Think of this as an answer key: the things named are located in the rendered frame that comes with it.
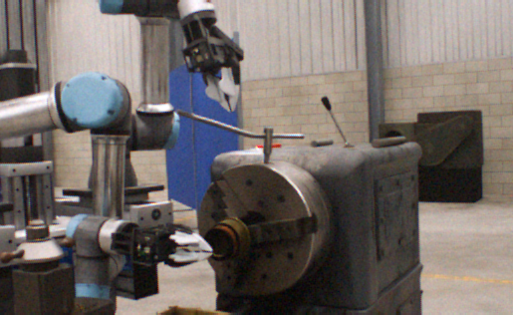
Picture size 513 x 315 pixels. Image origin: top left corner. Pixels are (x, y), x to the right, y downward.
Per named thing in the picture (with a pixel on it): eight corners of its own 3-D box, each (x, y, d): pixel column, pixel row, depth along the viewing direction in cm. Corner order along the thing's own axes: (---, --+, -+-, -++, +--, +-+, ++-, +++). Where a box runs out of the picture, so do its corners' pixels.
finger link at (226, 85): (219, 111, 124) (206, 70, 125) (235, 111, 130) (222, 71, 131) (231, 106, 123) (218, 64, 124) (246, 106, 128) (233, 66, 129)
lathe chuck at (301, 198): (213, 272, 159) (221, 154, 155) (323, 300, 143) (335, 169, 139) (193, 280, 151) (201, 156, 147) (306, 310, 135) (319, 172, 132)
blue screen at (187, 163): (145, 213, 1008) (138, 73, 995) (192, 209, 1035) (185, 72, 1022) (210, 260, 620) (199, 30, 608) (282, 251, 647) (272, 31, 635)
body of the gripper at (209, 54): (187, 76, 126) (171, 23, 127) (211, 78, 133) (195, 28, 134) (216, 62, 122) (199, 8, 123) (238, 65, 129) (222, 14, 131)
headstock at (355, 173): (299, 251, 220) (295, 145, 218) (428, 259, 196) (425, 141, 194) (205, 292, 169) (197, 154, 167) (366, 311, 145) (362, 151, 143)
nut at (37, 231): (40, 237, 100) (38, 216, 100) (55, 238, 98) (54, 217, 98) (20, 241, 97) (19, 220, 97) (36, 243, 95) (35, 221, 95)
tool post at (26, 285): (51, 308, 104) (46, 252, 103) (81, 313, 100) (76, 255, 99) (15, 320, 97) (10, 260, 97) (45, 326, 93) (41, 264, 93)
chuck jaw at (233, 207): (244, 223, 146) (217, 184, 149) (258, 211, 144) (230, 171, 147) (218, 231, 136) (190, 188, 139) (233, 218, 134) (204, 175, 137)
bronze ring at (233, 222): (220, 213, 138) (197, 222, 130) (255, 214, 134) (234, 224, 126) (223, 252, 139) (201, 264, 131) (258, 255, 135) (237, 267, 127)
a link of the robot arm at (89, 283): (117, 293, 141) (118, 247, 141) (105, 306, 130) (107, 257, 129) (84, 291, 141) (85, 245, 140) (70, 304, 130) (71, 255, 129)
